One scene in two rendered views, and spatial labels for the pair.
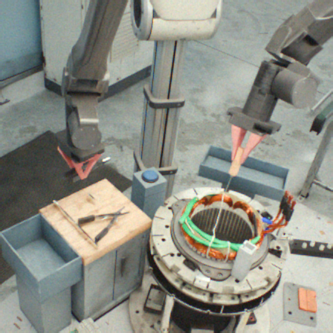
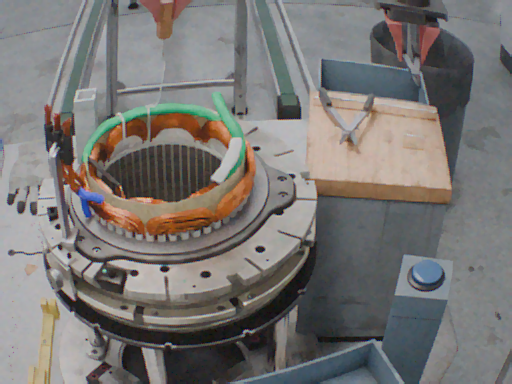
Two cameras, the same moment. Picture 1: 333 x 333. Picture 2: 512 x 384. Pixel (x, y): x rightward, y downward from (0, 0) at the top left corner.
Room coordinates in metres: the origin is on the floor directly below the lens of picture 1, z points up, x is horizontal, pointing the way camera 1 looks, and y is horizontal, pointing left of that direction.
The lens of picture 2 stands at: (1.40, -0.51, 1.64)
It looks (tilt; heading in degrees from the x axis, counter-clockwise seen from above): 37 degrees down; 143
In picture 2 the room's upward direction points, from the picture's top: 1 degrees clockwise
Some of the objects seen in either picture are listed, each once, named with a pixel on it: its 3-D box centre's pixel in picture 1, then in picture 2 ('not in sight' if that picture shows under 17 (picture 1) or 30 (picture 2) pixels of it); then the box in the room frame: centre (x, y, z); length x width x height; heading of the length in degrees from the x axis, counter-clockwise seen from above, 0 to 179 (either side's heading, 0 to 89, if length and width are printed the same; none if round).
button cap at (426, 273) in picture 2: (150, 175); (427, 272); (1.00, 0.04, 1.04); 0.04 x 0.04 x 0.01
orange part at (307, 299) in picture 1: (307, 300); not in sight; (0.84, -0.46, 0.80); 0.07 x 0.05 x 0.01; 174
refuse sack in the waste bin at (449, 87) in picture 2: not in sight; (423, 85); (-0.06, 1.29, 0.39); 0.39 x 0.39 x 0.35
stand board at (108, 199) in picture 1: (96, 218); (380, 144); (0.79, 0.15, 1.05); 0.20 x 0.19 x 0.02; 138
